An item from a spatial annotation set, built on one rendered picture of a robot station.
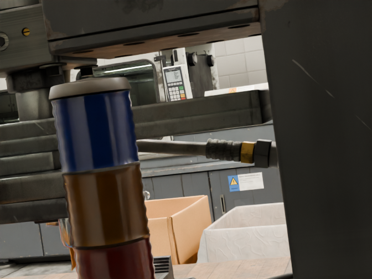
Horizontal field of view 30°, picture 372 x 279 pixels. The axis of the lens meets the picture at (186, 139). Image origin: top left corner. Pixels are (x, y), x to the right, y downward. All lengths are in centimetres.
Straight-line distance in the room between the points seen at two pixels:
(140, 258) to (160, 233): 258
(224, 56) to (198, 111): 667
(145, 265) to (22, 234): 565
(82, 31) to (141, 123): 8
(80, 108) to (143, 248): 7
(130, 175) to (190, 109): 22
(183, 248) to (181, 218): 12
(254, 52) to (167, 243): 438
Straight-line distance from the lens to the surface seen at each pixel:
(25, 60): 58
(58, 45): 55
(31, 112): 61
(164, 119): 54
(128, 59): 537
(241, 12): 51
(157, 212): 348
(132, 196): 32
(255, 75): 706
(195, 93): 547
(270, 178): 514
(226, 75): 719
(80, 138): 32
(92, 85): 32
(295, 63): 50
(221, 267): 118
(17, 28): 58
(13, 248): 605
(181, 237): 296
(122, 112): 32
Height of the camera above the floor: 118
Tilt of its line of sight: 3 degrees down
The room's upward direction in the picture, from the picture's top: 8 degrees counter-clockwise
